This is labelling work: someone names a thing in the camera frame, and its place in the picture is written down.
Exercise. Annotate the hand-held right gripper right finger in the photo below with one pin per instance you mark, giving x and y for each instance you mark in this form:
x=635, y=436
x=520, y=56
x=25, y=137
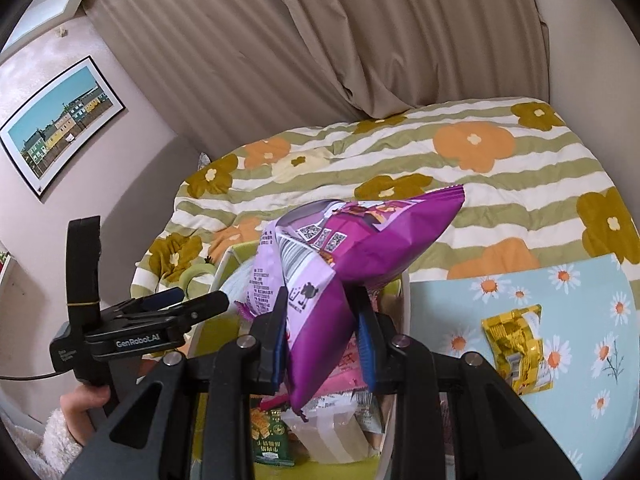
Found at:
x=367, y=352

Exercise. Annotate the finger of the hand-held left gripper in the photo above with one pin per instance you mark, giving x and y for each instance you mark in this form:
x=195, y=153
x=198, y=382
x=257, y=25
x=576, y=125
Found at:
x=165, y=296
x=205, y=305

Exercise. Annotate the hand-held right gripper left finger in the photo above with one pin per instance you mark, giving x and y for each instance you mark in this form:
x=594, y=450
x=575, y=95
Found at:
x=276, y=360

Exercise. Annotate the yellow-green cardboard box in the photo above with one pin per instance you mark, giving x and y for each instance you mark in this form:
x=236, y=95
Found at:
x=225, y=335

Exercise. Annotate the purple snack bag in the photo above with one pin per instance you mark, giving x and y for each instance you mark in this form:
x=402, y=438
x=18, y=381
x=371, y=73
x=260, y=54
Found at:
x=380, y=250

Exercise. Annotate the person's left forearm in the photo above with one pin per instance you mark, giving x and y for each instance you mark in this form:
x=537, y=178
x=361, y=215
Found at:
x=45, y=450

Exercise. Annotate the person's left hand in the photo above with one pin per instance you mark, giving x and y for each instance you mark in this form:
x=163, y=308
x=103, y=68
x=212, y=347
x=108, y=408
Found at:
x=80, y=405

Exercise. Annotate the white printed packet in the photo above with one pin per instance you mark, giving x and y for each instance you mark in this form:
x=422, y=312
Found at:
x=367, y=410

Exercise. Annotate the green snack packet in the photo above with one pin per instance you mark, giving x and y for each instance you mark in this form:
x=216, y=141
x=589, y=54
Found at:
x=272, y=435

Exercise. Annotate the clear wafer packet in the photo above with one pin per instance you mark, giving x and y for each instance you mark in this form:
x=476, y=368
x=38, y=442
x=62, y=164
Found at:
x=325, y=440

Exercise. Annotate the gold foil snack packet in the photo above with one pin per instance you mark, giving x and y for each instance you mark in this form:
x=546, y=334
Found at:
x=520, y=355

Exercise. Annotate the striped flower blanket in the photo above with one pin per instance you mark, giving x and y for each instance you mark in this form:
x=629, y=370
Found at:
x=400, y=160

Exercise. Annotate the beige curtain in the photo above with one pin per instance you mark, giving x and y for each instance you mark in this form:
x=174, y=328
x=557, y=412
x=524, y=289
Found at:
x=300, y=35

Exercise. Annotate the wall poster of houses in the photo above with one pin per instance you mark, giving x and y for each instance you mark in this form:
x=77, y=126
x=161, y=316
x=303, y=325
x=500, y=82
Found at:
x=55, y=125

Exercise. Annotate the white window frame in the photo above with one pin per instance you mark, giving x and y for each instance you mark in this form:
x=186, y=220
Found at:
x=50, y=0

